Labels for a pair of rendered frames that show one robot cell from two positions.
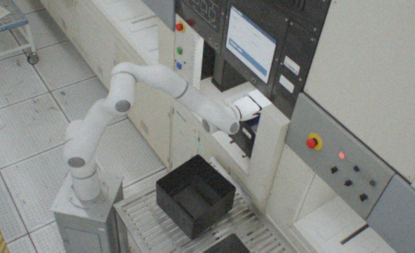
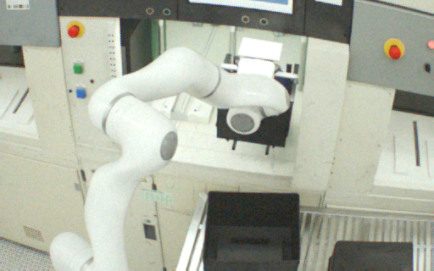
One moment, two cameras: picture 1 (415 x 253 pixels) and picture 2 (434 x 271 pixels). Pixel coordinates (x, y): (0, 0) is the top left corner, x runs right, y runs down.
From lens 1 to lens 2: 1.03 m
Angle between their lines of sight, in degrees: 29
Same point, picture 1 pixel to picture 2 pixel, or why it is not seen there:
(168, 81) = (202, 65)
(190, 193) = (230, 250)
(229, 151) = (229, 165)
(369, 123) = not seen: outside the picture
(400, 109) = not seen: outside the picture
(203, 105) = (241, 85)
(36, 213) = not seen: outside the picture
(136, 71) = (142, 80)
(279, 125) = (345, 55)
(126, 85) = (149, 109)
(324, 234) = (403, 168)
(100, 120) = (122, 204)
